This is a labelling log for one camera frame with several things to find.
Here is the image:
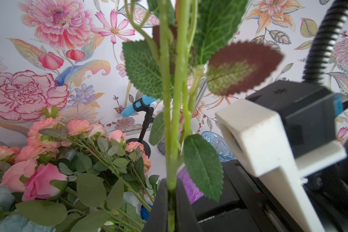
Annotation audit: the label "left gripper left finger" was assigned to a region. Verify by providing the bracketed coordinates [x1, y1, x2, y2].
[142, 178, 168, 232]

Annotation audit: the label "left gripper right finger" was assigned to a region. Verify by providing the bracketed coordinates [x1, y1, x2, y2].
[175, 178, 202, 232]

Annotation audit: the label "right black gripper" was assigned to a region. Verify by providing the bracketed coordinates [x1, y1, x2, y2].
[191, 159, 348, 232]

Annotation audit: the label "green stem with leaves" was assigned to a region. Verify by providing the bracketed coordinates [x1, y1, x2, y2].
[122, 1, 283, 232]

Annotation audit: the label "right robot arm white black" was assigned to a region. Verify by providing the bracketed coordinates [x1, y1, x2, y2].
[194, 1, 348, 232]

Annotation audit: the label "purple blue glass vase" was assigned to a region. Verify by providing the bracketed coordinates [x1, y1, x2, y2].
[177, 134, 224, 204]

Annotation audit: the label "pink flower bouquet green stems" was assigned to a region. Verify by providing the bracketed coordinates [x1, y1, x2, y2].
[0, 109, 160, 232]

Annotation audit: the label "blue microphone on black stand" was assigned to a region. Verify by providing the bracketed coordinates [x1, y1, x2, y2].
[121, 95, 158, 159]

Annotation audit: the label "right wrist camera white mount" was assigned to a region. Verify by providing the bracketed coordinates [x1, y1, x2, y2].
[215, 79, 348, 232]

